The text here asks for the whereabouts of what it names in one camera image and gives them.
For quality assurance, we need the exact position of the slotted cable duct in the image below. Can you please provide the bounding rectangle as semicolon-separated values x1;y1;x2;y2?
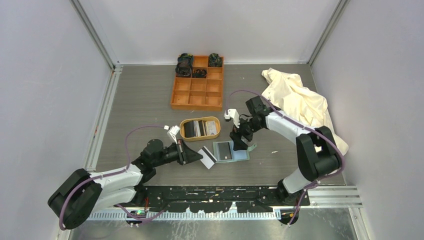
88;209;281;221

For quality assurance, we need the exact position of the green card holder wallet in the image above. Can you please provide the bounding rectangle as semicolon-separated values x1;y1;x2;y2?
212;140;257;163

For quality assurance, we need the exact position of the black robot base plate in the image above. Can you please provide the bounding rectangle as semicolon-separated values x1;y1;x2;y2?
121;185;310;213

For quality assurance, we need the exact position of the cream cloth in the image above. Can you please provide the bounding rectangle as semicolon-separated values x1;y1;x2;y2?
261;68;349;155

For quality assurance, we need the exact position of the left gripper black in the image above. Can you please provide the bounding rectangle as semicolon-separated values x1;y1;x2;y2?
152;138;203;167

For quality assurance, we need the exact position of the tan oval card tray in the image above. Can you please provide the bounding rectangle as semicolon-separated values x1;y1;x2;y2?
179;116;221;142

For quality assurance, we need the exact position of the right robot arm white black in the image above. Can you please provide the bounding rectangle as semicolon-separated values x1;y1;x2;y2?
224;96;344;206

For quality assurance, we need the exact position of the stack of cards in tray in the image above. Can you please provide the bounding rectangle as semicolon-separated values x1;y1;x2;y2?
183;120;218;138

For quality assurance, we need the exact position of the white credit card magnetic stripe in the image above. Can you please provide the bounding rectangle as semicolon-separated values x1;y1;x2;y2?
197;146;217;170

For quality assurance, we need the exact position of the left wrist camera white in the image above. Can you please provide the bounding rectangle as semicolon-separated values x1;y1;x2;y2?
163;125;180;144

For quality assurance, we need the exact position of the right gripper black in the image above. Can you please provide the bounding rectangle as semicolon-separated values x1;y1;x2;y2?
229;114;263;151

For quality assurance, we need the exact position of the large dark rolled belt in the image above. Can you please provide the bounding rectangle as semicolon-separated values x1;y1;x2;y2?
175;53;194;78

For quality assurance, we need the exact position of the orange compartment organizer tray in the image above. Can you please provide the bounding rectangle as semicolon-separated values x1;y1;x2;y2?
170;54;224;112

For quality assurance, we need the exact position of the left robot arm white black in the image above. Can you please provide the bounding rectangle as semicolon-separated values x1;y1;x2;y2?
47;139;203;230

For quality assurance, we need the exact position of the small dark rolled belt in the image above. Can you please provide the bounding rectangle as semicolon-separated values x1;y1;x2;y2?
208;53;223;68

